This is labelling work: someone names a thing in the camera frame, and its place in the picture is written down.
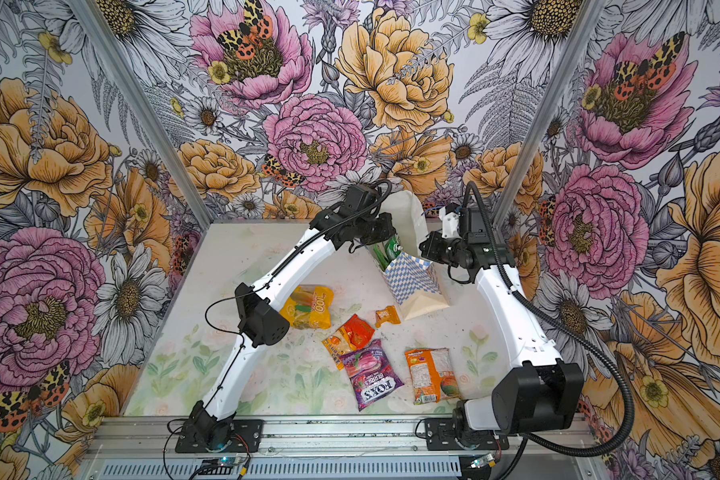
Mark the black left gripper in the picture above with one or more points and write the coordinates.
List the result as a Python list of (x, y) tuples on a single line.
[(386, 229)]

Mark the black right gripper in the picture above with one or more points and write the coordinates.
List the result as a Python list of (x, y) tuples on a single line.
[(431, 244)]

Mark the green chips snack bag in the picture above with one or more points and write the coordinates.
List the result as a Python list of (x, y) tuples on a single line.
[(377, 253)]

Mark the blue checkered paper bag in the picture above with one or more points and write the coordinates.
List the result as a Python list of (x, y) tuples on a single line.
[(411, 279)]

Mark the small orange candy packet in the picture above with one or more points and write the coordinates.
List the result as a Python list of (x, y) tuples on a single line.
[(387, 315)]

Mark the yellow snack bag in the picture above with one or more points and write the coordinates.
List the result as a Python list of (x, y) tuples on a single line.
[(308, 307)]

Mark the red snack packet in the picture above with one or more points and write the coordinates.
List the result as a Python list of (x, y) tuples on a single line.
[(356, 332)]

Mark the orange white snack bag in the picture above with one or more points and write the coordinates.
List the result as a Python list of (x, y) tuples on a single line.
[(432, 375)]

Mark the purple Fox's candy bag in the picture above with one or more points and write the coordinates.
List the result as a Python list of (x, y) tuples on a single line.
[(370, 373)]

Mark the green Fox's candy bag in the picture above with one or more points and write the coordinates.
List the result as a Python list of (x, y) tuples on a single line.
[(392, 248)]

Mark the orange yellow snack packet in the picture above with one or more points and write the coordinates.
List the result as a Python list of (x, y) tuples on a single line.
[(337, 345)]

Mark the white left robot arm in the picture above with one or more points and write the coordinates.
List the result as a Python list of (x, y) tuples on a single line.
[(260, 323)]

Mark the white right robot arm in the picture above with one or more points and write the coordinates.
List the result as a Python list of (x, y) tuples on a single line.
[(540, 391)]

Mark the aluminium corner post left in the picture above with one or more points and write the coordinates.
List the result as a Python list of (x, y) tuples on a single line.
[(95, 26)]

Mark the aluminium corner post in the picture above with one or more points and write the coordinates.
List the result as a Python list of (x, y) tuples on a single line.
[(95, 26), (582, 32)]

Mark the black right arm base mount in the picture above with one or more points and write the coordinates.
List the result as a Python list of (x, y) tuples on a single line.
[(454, 433)]

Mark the white slotted cable duct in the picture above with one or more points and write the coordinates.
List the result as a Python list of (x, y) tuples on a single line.
[(434, 467)]

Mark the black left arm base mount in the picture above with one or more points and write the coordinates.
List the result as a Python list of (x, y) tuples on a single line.
[(216, 435)]

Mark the aluminium corner post right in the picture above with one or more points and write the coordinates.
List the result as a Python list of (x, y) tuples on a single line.
[(582, 32)]

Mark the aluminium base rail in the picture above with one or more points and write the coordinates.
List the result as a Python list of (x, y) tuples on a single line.
[(292, 437)]

